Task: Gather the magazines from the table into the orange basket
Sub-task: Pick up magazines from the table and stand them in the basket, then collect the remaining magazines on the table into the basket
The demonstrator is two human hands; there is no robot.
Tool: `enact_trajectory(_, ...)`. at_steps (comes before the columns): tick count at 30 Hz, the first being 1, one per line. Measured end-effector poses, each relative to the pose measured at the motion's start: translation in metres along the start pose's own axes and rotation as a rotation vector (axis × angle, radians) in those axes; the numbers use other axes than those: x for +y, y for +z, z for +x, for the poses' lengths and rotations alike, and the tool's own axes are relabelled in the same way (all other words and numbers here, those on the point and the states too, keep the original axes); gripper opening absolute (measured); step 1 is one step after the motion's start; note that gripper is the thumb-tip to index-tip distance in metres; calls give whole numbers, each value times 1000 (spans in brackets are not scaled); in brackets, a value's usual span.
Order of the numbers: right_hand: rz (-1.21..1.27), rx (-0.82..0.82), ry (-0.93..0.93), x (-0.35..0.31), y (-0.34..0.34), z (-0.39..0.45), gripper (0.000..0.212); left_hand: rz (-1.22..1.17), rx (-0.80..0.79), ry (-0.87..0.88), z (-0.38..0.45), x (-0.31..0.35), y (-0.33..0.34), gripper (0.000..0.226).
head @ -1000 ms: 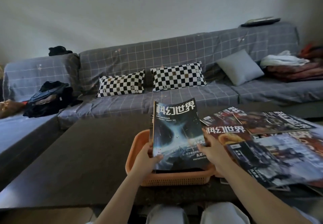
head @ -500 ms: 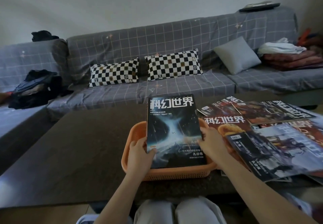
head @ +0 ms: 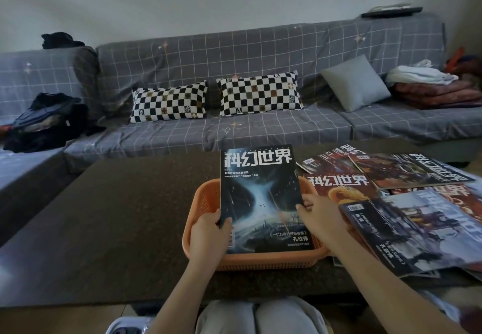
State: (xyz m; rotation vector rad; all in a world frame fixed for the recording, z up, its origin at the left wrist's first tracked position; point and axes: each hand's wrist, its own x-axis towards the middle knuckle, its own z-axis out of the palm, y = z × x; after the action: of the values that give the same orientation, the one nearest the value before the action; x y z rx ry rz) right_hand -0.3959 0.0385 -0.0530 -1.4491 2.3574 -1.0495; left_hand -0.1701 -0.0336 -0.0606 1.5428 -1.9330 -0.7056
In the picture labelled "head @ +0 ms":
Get person's right forearm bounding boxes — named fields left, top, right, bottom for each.
left=331, top=239, right=467, bottom=334

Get person's light trousers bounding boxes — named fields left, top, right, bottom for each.
left=195, top=295, right=332, bottom=334

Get person's left forearm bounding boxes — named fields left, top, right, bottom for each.
left=145, top=260, right=223, bottom=334

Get orange plastic basket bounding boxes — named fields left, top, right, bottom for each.
left=182, top=178, right=330, bottom=271

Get clear plastic wrapper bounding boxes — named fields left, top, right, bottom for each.
left=105, top=315, right=153, bottom=334

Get dark red folded blanket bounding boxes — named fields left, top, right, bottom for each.
left=391, top=80, right=482, bottom=111

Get heap of dark clothes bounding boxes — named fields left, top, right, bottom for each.
left=3, top=93, right=106, bottom=154

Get person's left hand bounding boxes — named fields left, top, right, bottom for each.
left=188, top=208, right=233, bottom=270

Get black flat tray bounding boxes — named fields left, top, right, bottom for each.
left=360, top=3, right=424, bottom=18

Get dark blue storm cover magazine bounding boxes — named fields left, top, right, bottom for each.
left=219, top=144, right=315, bottom=254

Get plain grey cushion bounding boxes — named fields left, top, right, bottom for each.
left=320, top=54, right=392, bottom=113

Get person's right hand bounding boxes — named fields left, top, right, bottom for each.
left=295, top=192, right=351, bottom=255

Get black white checkered pillow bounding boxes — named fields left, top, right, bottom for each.
left=216, top=70, right=304, bottom=117
left=130, top=80, right=208, bottom=124

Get golden dragon cover magazine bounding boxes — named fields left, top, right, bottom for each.
left=299, top=173, right=379, bottom=233

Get pile of assorted magazines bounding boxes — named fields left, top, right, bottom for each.
left=296, top=143, right=482, bottom=282

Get white folded cloth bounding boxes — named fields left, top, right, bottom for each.
left=385, top=59, right=459, bottom=87

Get crumpled clear plastic bags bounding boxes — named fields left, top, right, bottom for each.
left=425, top=288, right=464, bottom=325

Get small black garment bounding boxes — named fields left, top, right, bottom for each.
left=41, top=31, right=85, bottom=50

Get grey plaid covered sofa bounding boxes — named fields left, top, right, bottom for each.
left=0, top=12, right=482, bottom=248

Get orange red fabric item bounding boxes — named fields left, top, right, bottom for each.
left=444, top=46, right=482, bottom=77

